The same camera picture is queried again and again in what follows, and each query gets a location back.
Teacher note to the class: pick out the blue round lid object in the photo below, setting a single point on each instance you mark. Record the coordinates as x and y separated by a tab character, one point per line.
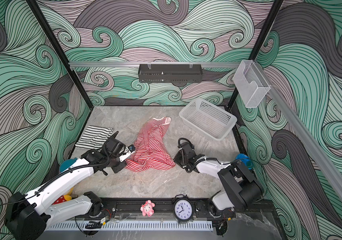
246	160

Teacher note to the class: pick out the black analog alarm clock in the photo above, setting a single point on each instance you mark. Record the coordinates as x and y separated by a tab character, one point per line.
183	209

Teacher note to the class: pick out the black white striped tank top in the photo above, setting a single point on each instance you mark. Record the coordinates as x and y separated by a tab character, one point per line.
94	137

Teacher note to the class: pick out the yellow red plush doll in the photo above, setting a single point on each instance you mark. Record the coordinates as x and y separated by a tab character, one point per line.
64	198

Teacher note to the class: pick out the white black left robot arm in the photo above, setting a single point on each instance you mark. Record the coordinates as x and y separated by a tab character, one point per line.
29	215

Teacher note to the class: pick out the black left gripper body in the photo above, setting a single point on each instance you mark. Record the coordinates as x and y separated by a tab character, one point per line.
117	165

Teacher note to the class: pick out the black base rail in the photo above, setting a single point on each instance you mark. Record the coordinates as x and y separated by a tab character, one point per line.
203	208

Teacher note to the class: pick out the red white striped tank top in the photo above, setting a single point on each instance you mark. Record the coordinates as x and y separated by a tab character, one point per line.
150	151

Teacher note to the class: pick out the white slotted cable duct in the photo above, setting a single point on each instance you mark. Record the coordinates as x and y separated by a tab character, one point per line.
131	225

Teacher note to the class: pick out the clear plastic wall bin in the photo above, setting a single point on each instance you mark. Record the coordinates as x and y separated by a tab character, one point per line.
251	83

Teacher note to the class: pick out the black wall shelf tray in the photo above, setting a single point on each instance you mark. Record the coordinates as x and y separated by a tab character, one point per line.
170	73

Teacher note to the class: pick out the pink plush toy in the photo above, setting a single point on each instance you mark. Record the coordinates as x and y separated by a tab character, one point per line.
147	208

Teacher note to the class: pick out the teal round lid object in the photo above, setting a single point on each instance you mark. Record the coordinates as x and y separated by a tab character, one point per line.
66	164

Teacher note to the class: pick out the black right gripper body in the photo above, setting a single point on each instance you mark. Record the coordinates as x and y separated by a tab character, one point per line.
181	162

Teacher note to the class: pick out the black vertical frame post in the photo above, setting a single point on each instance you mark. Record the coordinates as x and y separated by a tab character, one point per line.
33	5
266	27

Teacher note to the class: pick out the white plastic laundry basket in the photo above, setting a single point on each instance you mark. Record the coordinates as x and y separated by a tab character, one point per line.
208	119

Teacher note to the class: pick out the black vertical frame post right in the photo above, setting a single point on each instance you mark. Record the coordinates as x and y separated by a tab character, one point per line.
266	27

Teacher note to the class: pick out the black vertical frame post left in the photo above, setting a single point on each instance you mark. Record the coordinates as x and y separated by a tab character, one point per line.
33	5

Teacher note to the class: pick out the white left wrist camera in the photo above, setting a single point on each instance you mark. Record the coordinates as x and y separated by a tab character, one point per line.
126	153

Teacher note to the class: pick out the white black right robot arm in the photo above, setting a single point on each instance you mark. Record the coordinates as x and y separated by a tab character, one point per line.
241	187

